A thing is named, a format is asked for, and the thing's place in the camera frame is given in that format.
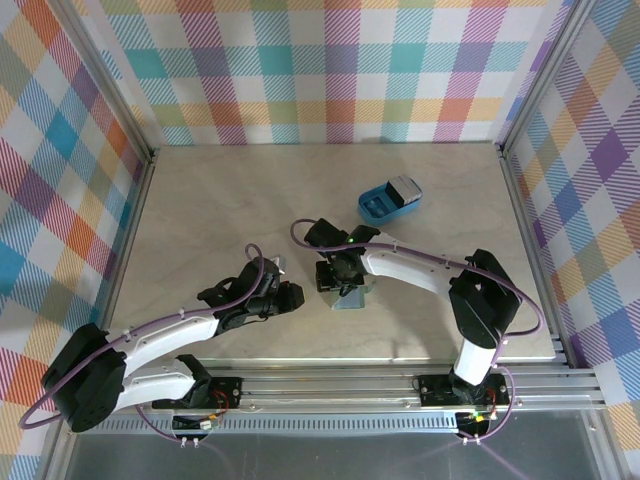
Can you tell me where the green card holder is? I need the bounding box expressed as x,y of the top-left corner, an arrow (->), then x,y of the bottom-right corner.
327,279 -> 379,312

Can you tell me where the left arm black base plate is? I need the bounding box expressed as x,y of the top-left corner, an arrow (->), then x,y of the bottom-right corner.
152,375 -> 244,409

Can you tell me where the aluminium frame post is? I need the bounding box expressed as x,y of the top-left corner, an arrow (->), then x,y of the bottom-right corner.
494,0 -> 594,159
59,0 -> 161,164

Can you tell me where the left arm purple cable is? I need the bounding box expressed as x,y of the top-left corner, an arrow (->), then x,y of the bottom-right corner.
18,243 -> 266,444

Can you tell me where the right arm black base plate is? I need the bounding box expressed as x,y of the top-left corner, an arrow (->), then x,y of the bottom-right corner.
418,373 -> 510,407

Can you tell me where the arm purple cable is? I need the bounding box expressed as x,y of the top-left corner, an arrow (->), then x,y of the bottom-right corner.
18,243 -> 266,444
289,218 -> 546,444

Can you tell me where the blue card tray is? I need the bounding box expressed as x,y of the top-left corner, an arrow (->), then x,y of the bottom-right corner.
357,174 -> 425,227

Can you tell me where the grey metal sheet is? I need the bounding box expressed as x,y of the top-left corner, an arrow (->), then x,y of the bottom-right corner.
42,412 -> 624,480

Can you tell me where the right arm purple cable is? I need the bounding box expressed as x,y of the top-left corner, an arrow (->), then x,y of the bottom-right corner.
289,218 -> 546,444

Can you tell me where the aluminium table side rail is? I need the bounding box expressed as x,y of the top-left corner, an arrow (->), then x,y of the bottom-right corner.
87,147 -> 159,374
497,143 -> 576,369

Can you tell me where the stack of credit cards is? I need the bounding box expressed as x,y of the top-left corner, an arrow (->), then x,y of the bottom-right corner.
385,173 -> 421,209

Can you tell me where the perforated metal strip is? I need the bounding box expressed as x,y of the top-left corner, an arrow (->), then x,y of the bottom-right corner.
79,418 -> 461,432

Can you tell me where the black cable clamp bracket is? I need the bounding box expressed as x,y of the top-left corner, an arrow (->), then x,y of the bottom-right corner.
455,408 -> 496,445
171,414 -> 221,447

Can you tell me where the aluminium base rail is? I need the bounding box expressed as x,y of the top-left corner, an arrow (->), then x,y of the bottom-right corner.
54,367 -> 609,416

